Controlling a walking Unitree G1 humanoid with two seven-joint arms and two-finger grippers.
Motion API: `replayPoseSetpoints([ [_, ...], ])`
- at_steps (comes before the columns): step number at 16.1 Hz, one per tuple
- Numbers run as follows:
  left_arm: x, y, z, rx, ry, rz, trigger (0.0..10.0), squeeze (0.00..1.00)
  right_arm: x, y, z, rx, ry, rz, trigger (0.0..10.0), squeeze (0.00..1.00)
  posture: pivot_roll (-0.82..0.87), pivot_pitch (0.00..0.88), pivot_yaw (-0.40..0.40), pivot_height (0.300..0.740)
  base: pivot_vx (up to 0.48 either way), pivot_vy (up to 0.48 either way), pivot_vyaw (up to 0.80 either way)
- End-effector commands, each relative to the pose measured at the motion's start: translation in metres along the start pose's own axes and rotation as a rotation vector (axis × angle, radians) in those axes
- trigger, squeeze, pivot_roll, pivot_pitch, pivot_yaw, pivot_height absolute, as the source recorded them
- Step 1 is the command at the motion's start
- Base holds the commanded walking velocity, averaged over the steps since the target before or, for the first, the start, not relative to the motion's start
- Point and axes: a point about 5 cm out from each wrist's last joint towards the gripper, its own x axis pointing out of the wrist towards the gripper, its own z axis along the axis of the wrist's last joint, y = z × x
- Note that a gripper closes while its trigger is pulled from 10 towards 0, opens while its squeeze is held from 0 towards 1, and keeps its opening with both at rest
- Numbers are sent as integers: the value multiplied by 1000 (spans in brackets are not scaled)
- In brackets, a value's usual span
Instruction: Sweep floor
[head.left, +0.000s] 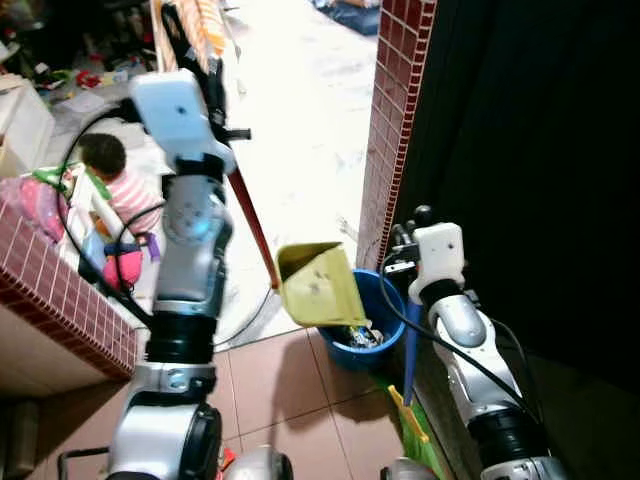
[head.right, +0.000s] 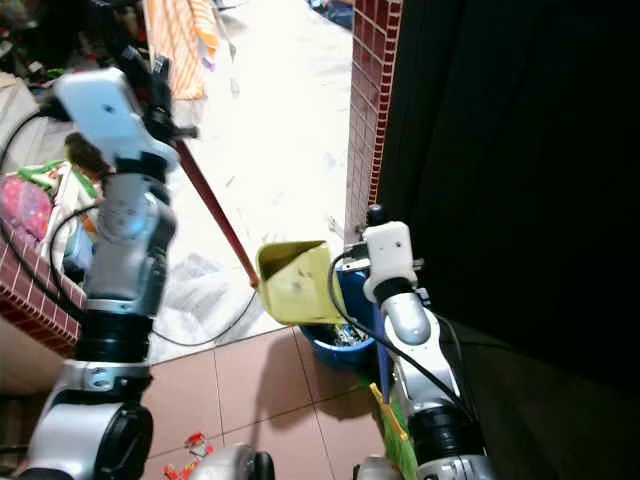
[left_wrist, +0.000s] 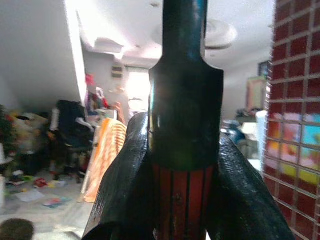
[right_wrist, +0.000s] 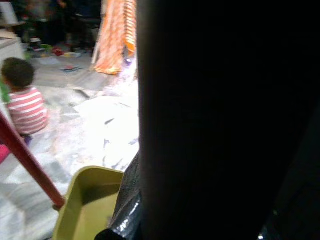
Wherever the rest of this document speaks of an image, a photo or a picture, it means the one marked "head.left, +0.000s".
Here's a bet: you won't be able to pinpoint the yellow plastic dustpan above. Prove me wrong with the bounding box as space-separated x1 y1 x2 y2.
275 240 373 331

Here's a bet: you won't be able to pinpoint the red broom handle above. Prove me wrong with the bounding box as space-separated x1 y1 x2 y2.
228 168 283 291

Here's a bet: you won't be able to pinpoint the white floor mat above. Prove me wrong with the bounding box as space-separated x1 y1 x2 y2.
40 0 386 351

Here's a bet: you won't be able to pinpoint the orange striped cloth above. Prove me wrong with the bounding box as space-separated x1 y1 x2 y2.
150 0 233 71

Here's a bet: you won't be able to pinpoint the green yellow broom blue stick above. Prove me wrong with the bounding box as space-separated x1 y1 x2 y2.
388 300 451 480

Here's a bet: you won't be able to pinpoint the child in striped shirt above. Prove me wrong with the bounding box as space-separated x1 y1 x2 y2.
78 133 166 293

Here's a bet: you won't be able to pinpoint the blue cloth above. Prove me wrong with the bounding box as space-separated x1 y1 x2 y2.
315 0 381 37

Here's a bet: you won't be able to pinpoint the white box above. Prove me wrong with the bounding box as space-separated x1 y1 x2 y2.
0 75 56 179

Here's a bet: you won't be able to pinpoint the silver robot right leg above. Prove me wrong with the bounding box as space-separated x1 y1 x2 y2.
380 458 441 480

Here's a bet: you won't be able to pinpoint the silver robot leg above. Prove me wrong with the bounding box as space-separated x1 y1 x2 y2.
380 458 441 480
225 445 293 480

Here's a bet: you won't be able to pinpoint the silver robot left leg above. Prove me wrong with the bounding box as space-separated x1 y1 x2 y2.
225 445 293 480

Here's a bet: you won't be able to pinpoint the red orange plastic scraps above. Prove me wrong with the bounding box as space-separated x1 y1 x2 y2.
214 447 238 473

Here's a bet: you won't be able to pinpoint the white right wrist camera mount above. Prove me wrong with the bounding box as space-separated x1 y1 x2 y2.
408 222 468 304

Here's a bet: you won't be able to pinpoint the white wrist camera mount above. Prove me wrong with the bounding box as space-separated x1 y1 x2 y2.
128 70 239 177
408 222 468 304

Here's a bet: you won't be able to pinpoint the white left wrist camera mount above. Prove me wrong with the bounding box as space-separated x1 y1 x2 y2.
128 70 239 177

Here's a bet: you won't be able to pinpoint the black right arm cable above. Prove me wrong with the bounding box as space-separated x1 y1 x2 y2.
378 262 543 423

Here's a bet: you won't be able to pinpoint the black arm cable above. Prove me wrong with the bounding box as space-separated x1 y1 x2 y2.
55 105 163 326
378 262 543 423

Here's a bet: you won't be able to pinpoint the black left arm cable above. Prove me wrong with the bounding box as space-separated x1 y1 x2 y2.
55 105 163 326

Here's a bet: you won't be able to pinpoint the black metal tube frame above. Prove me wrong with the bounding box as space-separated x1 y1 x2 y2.
57 447 113 480

